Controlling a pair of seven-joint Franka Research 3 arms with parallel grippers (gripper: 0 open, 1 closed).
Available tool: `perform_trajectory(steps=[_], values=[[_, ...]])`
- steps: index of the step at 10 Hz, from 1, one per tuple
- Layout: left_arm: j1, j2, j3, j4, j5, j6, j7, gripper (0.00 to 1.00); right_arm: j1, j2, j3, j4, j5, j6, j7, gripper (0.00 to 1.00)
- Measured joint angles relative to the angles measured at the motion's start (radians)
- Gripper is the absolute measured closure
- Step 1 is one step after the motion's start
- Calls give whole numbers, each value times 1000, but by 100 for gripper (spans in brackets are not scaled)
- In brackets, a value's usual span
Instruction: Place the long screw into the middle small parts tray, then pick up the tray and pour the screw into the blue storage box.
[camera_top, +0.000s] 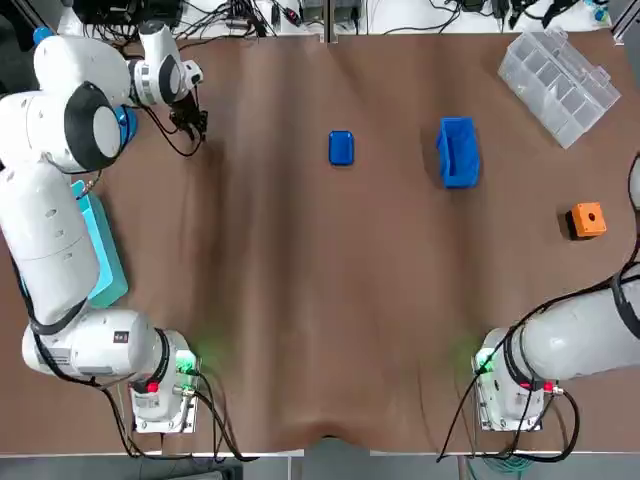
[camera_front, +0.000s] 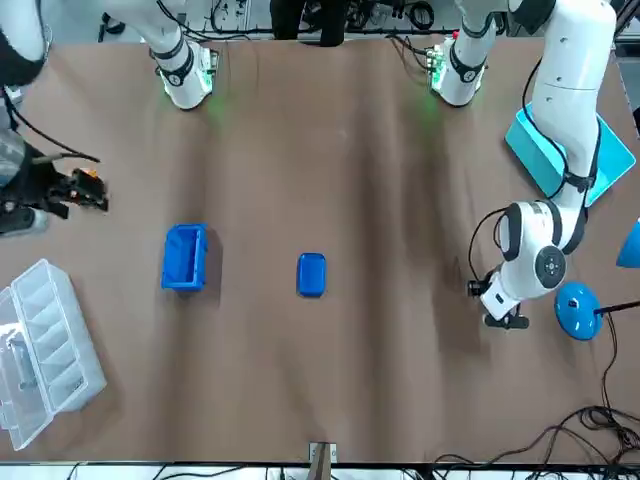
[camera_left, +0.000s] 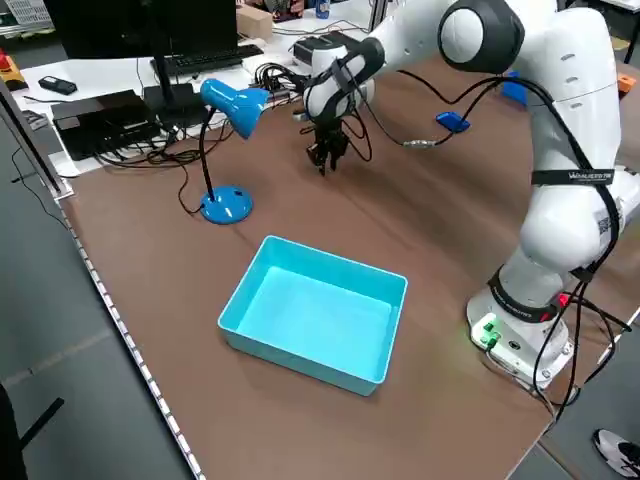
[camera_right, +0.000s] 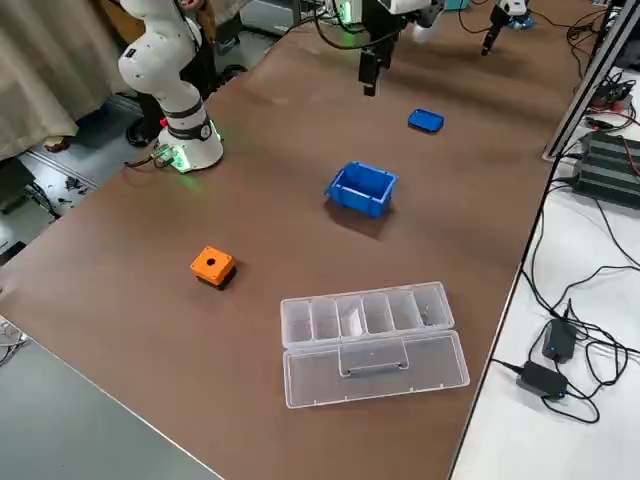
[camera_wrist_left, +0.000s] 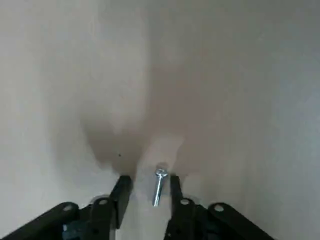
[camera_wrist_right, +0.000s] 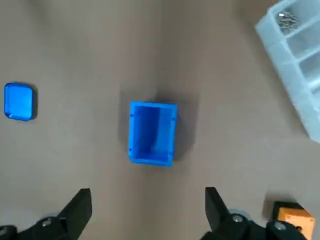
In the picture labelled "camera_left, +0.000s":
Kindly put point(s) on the black computer monitor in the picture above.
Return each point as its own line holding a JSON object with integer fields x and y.
{"x": 145, "y": 25}

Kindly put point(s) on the cardboard box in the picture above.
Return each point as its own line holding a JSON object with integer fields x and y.
{"x": 252, "y": 22}

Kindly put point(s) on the small black handheld device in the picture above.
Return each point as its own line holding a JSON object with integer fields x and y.
{"x": 57, "y": 85}

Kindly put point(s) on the blue desk lamp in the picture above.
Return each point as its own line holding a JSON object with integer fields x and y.
{"x": 235, "y": 107}

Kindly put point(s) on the cyan storage box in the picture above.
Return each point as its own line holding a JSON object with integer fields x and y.
{"x": 310, "y": 310}

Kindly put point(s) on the person's shoe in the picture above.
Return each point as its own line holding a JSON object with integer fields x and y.
{"x": 617, "y": 452}

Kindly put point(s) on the red emergency stop button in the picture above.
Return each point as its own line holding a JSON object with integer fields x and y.
{"x": 7, "y": 65}

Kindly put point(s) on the small blue parts tray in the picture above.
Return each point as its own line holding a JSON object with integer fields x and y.
{"x": 452, "y": 122}

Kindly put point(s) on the dark metal frame rail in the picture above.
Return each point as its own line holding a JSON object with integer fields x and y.
{"x": 30, "y": 140}

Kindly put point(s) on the black flat docking device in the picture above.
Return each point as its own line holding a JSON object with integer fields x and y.
{"x": 100, "y": 120}

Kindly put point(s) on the aluminium camera post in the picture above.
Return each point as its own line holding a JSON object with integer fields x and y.
{"x": 378, "y": 12}

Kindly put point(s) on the orange button box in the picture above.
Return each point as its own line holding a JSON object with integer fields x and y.
{"x": 628, "y": 84}

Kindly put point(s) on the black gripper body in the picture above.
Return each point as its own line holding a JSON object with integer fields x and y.
{"x": 330, "y": 132}

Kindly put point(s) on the blue drink can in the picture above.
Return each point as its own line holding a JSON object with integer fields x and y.
{"x": 324, "y": 6}

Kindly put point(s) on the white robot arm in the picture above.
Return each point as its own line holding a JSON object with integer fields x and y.
{"x": 565, "y": 100}

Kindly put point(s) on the white label printer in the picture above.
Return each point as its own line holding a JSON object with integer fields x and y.
{"x": 320, "y": 47}

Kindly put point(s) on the black keyboard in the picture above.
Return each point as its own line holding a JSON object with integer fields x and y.
{"x": 215, "y": 59}

